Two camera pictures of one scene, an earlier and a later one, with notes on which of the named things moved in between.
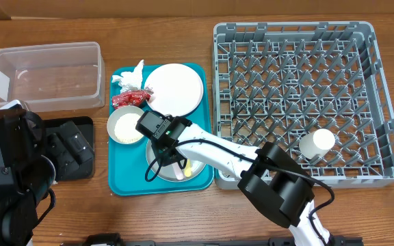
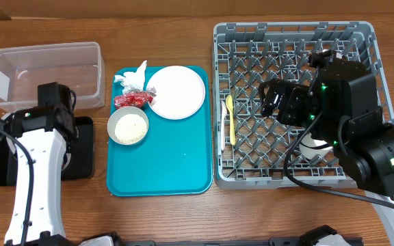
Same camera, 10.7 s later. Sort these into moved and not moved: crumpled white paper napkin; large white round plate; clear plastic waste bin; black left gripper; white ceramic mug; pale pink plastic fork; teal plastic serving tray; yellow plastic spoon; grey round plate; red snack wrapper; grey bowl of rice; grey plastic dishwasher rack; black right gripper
Moved: grey round plate; black left gripper; black right gripper; yellow plastic spoon; pale pink plastic fork
Not moved: teal plastic serving tray; crumpled white paper napkin; white ceramic mug; red snack wrapper; clear plastic waste bin; grey bowl of rice; large white round plate; grey plastic dishwasher rack
